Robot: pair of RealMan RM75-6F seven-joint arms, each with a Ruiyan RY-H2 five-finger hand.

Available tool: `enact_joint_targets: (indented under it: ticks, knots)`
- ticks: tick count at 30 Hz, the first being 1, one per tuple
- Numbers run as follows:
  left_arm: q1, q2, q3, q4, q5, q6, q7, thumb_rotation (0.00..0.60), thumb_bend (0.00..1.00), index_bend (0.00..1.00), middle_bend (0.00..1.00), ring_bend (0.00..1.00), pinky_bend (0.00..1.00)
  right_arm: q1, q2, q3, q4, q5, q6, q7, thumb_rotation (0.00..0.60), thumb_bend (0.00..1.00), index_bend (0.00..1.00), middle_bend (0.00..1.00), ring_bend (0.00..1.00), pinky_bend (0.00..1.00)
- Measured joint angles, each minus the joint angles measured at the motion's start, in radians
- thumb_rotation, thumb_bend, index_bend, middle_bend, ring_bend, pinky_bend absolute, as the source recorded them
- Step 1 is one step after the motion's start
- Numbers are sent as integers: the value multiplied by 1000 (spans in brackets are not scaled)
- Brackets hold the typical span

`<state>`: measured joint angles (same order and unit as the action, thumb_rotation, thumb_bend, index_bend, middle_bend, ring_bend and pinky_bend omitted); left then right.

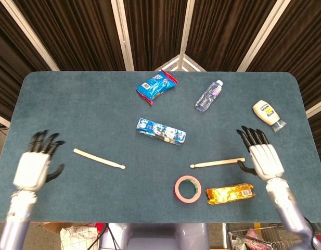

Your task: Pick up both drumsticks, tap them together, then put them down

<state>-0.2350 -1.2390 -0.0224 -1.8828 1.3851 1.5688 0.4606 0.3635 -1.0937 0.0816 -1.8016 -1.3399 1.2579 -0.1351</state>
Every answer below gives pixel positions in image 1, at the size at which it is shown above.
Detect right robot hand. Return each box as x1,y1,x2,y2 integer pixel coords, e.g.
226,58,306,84
236,126,285,181

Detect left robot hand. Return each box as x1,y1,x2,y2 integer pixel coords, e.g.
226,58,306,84
12,129,66,193

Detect wooden drumstick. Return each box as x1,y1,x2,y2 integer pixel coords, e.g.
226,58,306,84
189,157,246,169
73,148,126,170

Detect gold foil snack pack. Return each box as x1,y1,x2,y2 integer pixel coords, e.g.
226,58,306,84
204,183,255,206

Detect cream mayonnaise squeeze bottle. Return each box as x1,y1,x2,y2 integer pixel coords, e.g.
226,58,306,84
252,99,287,133

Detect brown cardboard box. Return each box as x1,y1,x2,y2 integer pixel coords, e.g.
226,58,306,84
43,222,72,235

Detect white checked bag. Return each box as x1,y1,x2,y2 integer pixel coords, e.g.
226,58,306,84
60,226,100,250

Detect clear plastic water bottle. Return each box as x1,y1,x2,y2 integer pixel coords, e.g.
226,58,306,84
194,80,224,113

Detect teal table mat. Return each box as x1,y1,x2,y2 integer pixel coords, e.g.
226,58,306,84
0,70,321,224

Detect red tape roll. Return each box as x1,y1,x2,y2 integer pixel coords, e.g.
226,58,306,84
174,175,202,206

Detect blue Oreo cookie box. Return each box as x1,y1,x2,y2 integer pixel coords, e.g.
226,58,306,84
136,118,187,146

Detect blue snack bag red edges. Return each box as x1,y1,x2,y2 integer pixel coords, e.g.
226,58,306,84
135,69,179,106

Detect lavender robot torso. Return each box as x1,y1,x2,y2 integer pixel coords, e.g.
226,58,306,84
99,222,210,250

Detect dark brown curtain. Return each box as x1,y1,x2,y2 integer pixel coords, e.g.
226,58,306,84
0,0,321,146

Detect wire shopping basket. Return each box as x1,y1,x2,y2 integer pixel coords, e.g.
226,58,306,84
227,225,301,250

